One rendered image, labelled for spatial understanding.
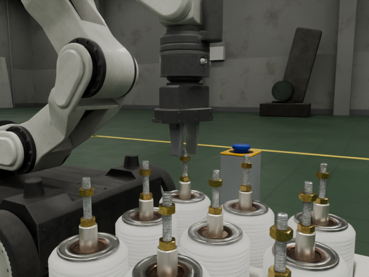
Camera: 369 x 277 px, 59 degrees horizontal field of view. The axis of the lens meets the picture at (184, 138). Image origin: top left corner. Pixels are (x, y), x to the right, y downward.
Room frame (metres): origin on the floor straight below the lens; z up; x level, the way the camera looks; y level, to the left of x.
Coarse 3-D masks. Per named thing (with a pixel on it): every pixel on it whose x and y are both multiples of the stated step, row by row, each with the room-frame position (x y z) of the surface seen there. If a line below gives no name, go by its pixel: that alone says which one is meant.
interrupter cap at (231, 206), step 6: (228, 204) 0.54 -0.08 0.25; (234, 204) 0.54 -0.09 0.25; (252, 204) 0.54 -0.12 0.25; (258, 204) 0.54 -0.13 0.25; (264, 204) 0.54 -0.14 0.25; (228, 210) 0.51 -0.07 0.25; (234, 210) 0.51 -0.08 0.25; (240, 210) 0.51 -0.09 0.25; (246, 210) 0.52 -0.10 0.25; (252, 210) 0.52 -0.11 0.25; (258, 210) 0.51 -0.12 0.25; (264, 210) 0.51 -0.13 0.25; (246, 216) 0.49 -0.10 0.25; (252, 216) 0.49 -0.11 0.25
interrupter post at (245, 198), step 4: (240, 192) 0.53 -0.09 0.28; (244, 192) 0.52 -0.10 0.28; (248, 192) 0.52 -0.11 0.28; (252, 192) 0.53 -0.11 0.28; (240, 196) 0.53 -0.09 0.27; (244, 196) 0.52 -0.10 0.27; (248, 196) 0.52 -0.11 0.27; (240, 200) 0.53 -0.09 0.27; (244, 200) 0.52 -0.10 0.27; (248, 200) 0.52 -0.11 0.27; (240, 204) 0.53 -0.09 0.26; (244, 204) 0.52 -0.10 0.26; (248, 204) 0.52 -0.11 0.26; (240, 208) 0.53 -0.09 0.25; (244, 208) 0.52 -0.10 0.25; (248, 208) 0.52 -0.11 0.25
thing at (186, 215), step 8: (160, 200) 0.59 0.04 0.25; (208, 200) 0.58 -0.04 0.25; (176, 208) 0.55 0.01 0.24; (184, 208) 0.55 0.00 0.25; (192, 208) 0.55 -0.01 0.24; (200, 208) 0.55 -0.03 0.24; (208, 208) 0.57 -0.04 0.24; (176, 216) 0.55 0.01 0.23; (184, 216) 0.55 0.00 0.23; (192, 216) 0.55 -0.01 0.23; (200, 216) 0.55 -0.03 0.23; (184, 224) 0.55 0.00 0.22; (192, 224) 0.55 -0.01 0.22
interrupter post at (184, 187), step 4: (180, 184) 0.59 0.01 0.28; (184, 184) 0.58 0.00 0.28; (188, 184) 0.58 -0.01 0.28; (180, 188) 0.59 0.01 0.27; (184, 188) 0.58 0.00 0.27; (188, 188) 0.58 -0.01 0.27; (180, 192) 0.59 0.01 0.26; (184, 192) 0.58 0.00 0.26; (188, 192) 0.58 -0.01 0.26; (180, 196) 0.59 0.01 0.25; (184, 196) 0.58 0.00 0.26; (188, 196) 0.58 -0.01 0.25
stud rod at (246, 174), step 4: (244, 156) 0.53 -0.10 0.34; (248, 156) 0.53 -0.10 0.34; (244, 160) 0.53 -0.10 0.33; (248, 160) 0.53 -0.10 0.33; (244, 172) 0.53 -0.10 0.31; (248, 172) 0.53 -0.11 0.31; (244, 176) 0.53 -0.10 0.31; (248, 176) 0.53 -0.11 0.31; (244, 180) 0.53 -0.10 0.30; (248, 180) 0.53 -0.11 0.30; (244, 184) 0.53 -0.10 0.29; (248, 184) 0.53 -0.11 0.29
